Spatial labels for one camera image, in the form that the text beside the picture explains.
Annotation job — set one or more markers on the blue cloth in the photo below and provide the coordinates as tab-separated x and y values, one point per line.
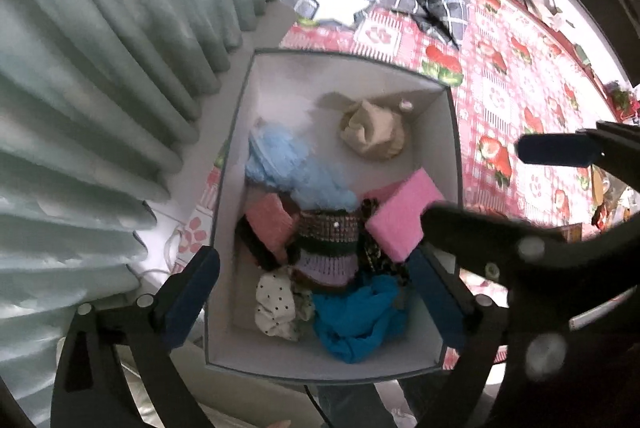
350	328

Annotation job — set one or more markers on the white storage box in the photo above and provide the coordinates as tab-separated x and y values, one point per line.
290	108

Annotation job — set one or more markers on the pink sponge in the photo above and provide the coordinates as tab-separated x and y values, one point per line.
400	213

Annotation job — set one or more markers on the person's legs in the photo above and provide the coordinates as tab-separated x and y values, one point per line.
350	408

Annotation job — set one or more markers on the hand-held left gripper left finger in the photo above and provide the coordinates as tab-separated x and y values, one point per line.
192	293

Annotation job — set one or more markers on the cream polka dot cloth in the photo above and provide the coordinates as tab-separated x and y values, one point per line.
275	303

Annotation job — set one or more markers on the purple brown knitted band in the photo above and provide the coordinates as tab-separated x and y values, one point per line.
325	253

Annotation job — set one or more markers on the small red green plant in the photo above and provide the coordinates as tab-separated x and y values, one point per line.
620	98

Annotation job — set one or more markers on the grey green curtain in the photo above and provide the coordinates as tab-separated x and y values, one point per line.
100	83

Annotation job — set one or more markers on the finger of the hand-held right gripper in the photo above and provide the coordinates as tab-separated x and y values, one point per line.
555	151
500	238

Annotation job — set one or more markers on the light blue mesh puff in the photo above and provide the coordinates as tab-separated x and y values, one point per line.
290	163

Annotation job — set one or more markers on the white cabinet with red top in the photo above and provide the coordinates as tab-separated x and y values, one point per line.
595	43

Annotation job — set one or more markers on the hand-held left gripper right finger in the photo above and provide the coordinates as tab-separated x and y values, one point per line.
440	300

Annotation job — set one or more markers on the beige soft cloth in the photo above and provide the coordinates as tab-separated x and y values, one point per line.
370	131

